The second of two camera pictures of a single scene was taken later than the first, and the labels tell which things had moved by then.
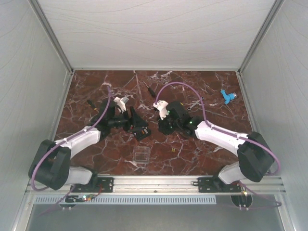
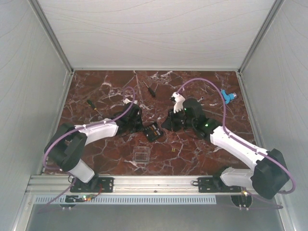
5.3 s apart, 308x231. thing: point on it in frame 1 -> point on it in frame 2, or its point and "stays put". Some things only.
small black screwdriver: [151, 92] stays put
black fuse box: [142, 133] -> [152, 132]
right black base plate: [215, 185] stays put
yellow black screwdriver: [91, 104] stays put
